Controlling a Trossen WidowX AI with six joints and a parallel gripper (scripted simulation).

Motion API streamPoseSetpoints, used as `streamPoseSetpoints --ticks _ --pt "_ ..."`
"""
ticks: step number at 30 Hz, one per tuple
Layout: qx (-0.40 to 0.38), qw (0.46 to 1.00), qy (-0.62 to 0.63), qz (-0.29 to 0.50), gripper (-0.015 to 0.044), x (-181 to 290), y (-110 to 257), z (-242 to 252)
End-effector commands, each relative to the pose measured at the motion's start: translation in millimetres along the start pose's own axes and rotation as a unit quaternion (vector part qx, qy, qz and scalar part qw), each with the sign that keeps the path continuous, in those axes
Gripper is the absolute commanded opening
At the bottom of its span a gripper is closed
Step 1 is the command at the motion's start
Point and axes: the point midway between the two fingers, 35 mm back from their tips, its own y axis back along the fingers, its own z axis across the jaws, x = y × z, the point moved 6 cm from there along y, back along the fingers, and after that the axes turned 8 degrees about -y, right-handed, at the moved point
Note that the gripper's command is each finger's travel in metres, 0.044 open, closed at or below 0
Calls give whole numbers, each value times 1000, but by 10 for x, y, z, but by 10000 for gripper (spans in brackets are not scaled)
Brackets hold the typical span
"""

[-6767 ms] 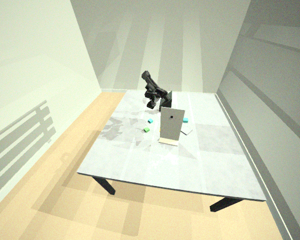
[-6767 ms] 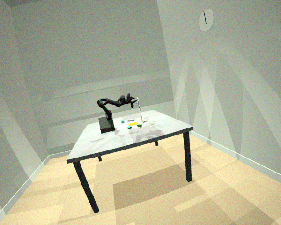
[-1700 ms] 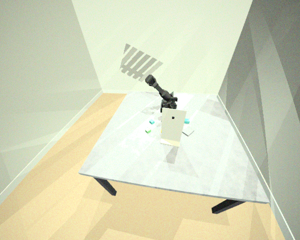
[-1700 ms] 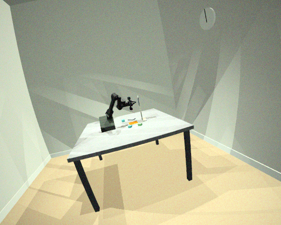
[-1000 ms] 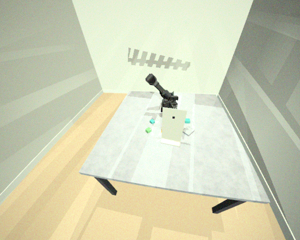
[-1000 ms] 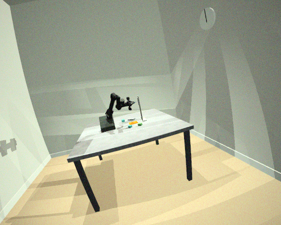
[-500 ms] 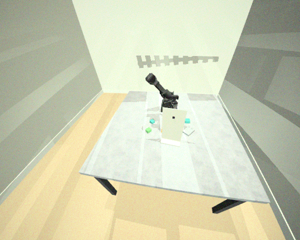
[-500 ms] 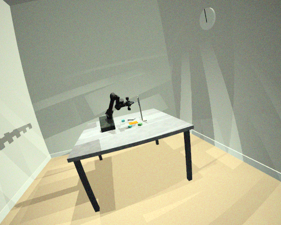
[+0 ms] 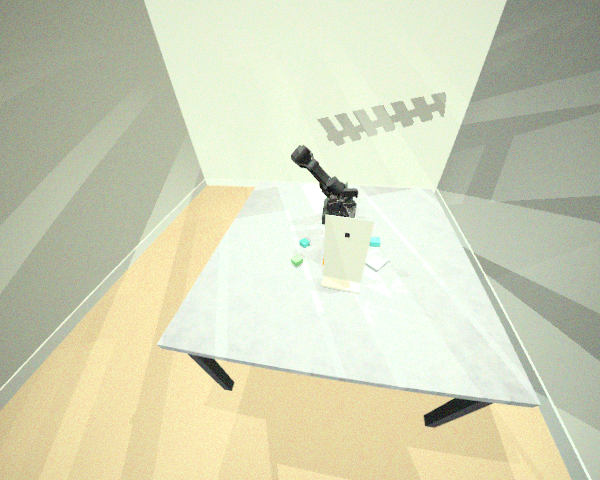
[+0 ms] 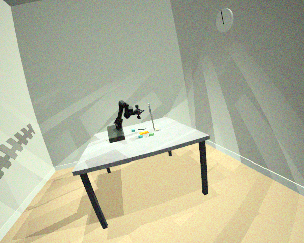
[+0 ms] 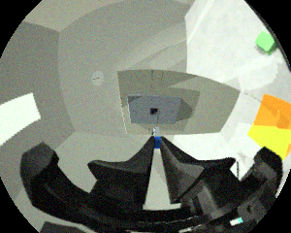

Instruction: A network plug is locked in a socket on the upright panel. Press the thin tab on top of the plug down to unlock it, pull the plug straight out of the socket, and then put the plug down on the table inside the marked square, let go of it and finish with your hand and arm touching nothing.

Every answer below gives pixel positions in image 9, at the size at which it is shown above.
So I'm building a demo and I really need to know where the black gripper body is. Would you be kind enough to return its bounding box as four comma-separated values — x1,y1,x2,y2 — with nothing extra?
340,188,359,213

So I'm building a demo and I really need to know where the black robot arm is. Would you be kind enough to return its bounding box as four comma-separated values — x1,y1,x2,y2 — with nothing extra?
291,145,346,214

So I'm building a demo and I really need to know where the small light green block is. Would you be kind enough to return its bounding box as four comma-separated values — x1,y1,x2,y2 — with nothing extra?
291,255,303,267

